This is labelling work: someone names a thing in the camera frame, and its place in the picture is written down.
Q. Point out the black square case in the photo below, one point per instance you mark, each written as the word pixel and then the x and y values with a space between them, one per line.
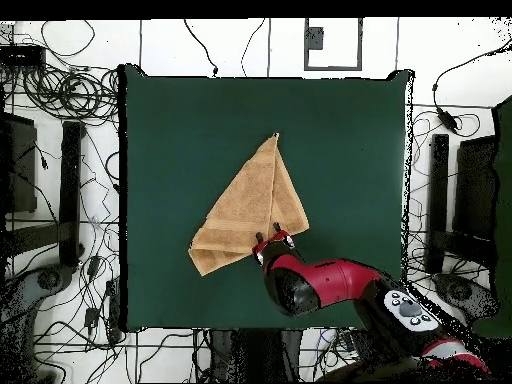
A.
pixel 476 188

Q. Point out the large black box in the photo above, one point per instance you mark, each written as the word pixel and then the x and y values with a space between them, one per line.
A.
pixel 18 168

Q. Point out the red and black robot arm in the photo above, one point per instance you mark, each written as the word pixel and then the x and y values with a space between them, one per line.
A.
pixel 340 276

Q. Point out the green cloth sheet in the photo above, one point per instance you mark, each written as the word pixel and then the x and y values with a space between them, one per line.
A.
pixel 504 180

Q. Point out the black metal stand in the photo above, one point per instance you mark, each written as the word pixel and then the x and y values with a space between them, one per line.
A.
pixel 256 356

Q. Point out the black bar stand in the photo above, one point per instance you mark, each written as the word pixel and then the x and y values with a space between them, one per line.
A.
pixel 71 192

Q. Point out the small black box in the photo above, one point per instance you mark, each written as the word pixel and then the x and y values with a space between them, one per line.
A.
pixel 22 58

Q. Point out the grey square floor frame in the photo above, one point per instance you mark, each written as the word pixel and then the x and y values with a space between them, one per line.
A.
pixel 332 68

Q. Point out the tan terry towel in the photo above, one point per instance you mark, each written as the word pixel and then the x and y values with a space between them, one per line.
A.
pixel 240 208

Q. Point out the black upright bar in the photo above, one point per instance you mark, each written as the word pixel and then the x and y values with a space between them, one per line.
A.
pixel 439 180

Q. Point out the dark chair base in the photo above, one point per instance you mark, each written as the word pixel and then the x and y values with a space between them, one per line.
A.
pixel 24 296
pixel 464 292

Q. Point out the dark green table cloth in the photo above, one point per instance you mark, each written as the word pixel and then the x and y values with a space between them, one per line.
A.
pixel 180 120

